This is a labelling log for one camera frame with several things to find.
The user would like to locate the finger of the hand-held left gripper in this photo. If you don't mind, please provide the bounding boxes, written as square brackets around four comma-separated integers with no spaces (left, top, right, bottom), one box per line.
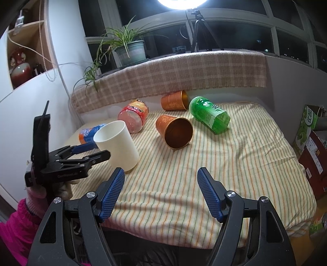
[56,150,111,170]
[50,142,99,161]

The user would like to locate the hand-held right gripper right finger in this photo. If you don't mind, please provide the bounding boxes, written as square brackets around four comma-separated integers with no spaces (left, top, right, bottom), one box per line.
[197,167,297,266]

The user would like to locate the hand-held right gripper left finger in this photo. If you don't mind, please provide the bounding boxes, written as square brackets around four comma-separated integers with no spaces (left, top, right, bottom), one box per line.
[27,167,125,266]

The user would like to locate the white cup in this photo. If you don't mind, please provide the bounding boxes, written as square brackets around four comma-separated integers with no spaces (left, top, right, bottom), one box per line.
[93,120,140,172]

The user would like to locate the person's left forearm pink sleeve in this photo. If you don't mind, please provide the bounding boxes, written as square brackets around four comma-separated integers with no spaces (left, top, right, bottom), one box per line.
[0,187,49,266]

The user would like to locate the orange metallic cup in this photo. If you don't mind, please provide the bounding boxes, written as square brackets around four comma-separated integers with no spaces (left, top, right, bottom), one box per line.
[155,114,194,149]
[160,90,189,111]

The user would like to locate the person's left hand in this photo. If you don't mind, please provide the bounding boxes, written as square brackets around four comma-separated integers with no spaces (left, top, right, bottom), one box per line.
[52,179,78,201]

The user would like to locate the orange blue label bottle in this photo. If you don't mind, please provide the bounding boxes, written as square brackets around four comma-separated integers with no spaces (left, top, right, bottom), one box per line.
[79,123,108,145]

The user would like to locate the striped bed sheet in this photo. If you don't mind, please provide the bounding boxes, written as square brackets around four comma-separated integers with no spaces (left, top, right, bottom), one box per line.
[63,101,317,250]

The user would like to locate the red label plastic bottle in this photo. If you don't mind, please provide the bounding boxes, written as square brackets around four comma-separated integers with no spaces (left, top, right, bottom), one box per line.
[118,99,149,134]

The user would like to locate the red ceramic vase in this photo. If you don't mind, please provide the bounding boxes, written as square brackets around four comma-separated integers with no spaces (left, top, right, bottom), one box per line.
[10,49,34,87]

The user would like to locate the green plastic bottle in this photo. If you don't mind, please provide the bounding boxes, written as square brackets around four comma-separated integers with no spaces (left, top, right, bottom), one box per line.
[188,96,231,135]

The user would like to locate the spider plant in grey pot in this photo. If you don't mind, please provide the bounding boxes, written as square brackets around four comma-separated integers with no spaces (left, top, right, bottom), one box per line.
[73,15,169,92]

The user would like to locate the red cardboard box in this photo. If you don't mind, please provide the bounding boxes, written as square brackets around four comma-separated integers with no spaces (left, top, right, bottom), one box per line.
[298,130,327,201]

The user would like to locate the green printed packet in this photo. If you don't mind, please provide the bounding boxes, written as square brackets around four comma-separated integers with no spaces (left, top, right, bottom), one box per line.
[309,214,327,239]

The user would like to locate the plaid blanket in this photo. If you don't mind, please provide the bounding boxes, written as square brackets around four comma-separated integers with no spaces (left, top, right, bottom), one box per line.
[70,50,267,113]

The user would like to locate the green carton box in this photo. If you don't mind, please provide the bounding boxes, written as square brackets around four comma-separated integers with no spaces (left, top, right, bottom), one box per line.
[292,105,320,156]

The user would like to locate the black tripod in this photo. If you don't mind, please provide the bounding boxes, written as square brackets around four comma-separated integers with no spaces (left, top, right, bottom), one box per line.
[190,9,225,53]

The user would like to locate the wooden wall shelf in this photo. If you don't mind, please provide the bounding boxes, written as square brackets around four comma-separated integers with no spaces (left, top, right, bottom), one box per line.
[5,0,55,90]

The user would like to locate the round ring light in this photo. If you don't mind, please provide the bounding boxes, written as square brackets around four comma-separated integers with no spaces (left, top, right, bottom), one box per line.
[156,0,208,11]

